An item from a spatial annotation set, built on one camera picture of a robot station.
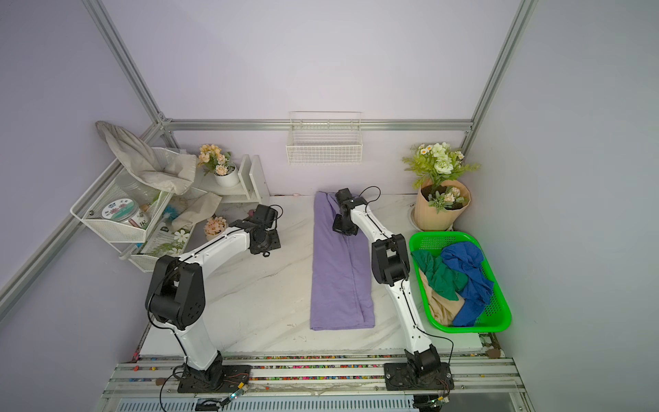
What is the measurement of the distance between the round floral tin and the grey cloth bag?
0.08m

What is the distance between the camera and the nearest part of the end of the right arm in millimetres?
833

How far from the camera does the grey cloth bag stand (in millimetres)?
704
